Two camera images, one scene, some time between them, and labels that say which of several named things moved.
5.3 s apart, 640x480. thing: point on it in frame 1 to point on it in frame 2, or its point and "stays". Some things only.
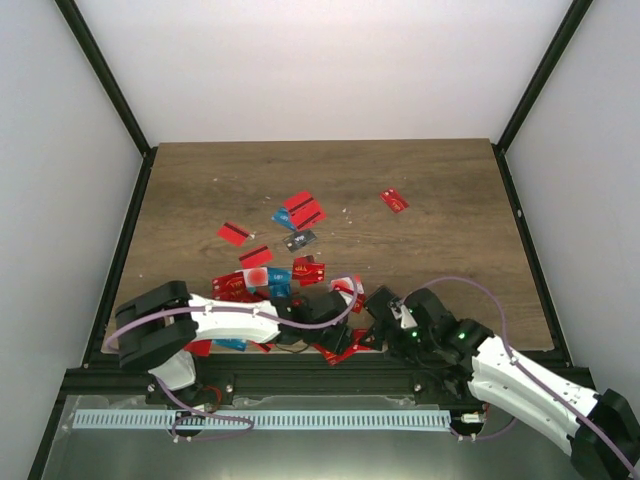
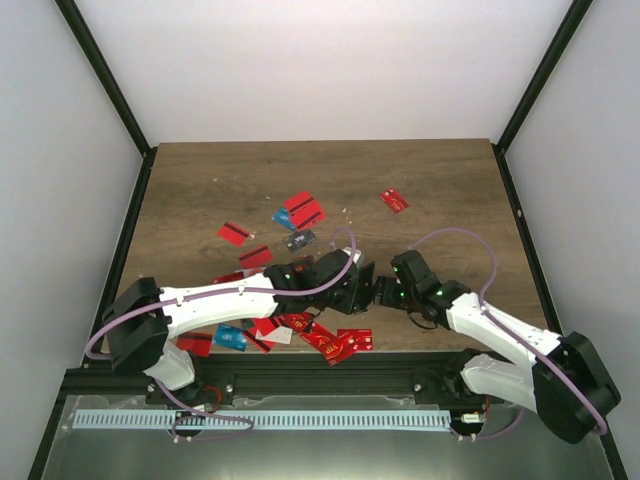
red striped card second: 308,215 stays
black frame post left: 84,39 stays
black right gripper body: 416,344 to 397,301
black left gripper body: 334,344 to 341,304
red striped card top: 300,203 stays
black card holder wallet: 387,330 to 364,288
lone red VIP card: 394,200 stays
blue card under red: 282,216 stays
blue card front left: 231,343 stays
